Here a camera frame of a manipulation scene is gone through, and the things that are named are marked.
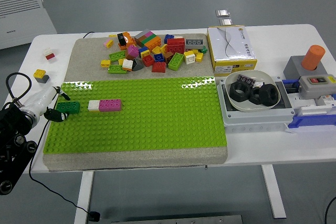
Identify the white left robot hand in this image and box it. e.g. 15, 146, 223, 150
20, 86, 71, 123

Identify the dark green long brick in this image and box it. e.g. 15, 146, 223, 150
56, 101, 81, 114

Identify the pink long brick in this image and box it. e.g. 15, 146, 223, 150
98, 99, 123, 112

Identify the lime green long brick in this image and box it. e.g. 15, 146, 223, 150
108, 65, 125, 75
167, 52, 185, 71
108, 50, 128, 62

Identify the white and orange brick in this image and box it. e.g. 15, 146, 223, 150
122, 59, 134, 72

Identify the grey sloped brick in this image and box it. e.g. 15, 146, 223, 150
131, 58, 144, 72

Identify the orange long brick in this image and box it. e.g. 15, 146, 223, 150
118, 31, 138, 50
145, 37, 162, 50

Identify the red square brick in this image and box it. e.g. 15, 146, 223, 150
142, 55, 155, 68

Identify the brown long brick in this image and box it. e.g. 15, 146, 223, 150
135, 36, 148, 48

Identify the green studded baseplate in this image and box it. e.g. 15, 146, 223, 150
43, 76, 228, 154

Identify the grey long brick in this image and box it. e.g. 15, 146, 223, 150
134, 29, 153, 40

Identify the large red brick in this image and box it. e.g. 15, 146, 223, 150
166, 38, 186, 54

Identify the white and yellow square brick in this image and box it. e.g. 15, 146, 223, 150
183, 50, 196, 65

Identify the grey brick with round studs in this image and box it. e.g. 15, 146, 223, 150
185, 38, 205, 50

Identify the grey-brown mat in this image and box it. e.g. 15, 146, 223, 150
43, 33, 229, 173

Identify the white heater appliance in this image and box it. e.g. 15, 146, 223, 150
0, 0, 58, 50

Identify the white table leg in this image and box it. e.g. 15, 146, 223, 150
73, 171, 95, 224
261, 164, 287, 219

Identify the large black hex nut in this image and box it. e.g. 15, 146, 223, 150
258, 83, 279, 109
229, 81, 253, 102

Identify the white and yellow cardboard box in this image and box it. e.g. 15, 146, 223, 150
206, 25, 258, 76

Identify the purple circuit board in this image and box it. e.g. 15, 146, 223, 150
237, 73, 257, 88

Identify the grey junction box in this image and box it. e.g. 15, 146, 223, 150
216, 76, 296, 134

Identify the small black hex nut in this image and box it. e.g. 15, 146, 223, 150
248, 87, 263, 105

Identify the white bowl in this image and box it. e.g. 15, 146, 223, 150
225, 70, 281, 113

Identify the grey block with hole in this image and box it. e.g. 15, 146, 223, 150
282, 56, 328, 82

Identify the orange cylinder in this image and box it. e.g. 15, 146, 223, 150
301, 45, 327, 72

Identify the thin black cable with plug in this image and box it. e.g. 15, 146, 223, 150
28, 119, 101, 222

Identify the blue and white rail assembly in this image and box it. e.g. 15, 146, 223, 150
281, 78, 336, 135

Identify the grey push-button switch box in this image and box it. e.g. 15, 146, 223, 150
298, 74, 336, 99

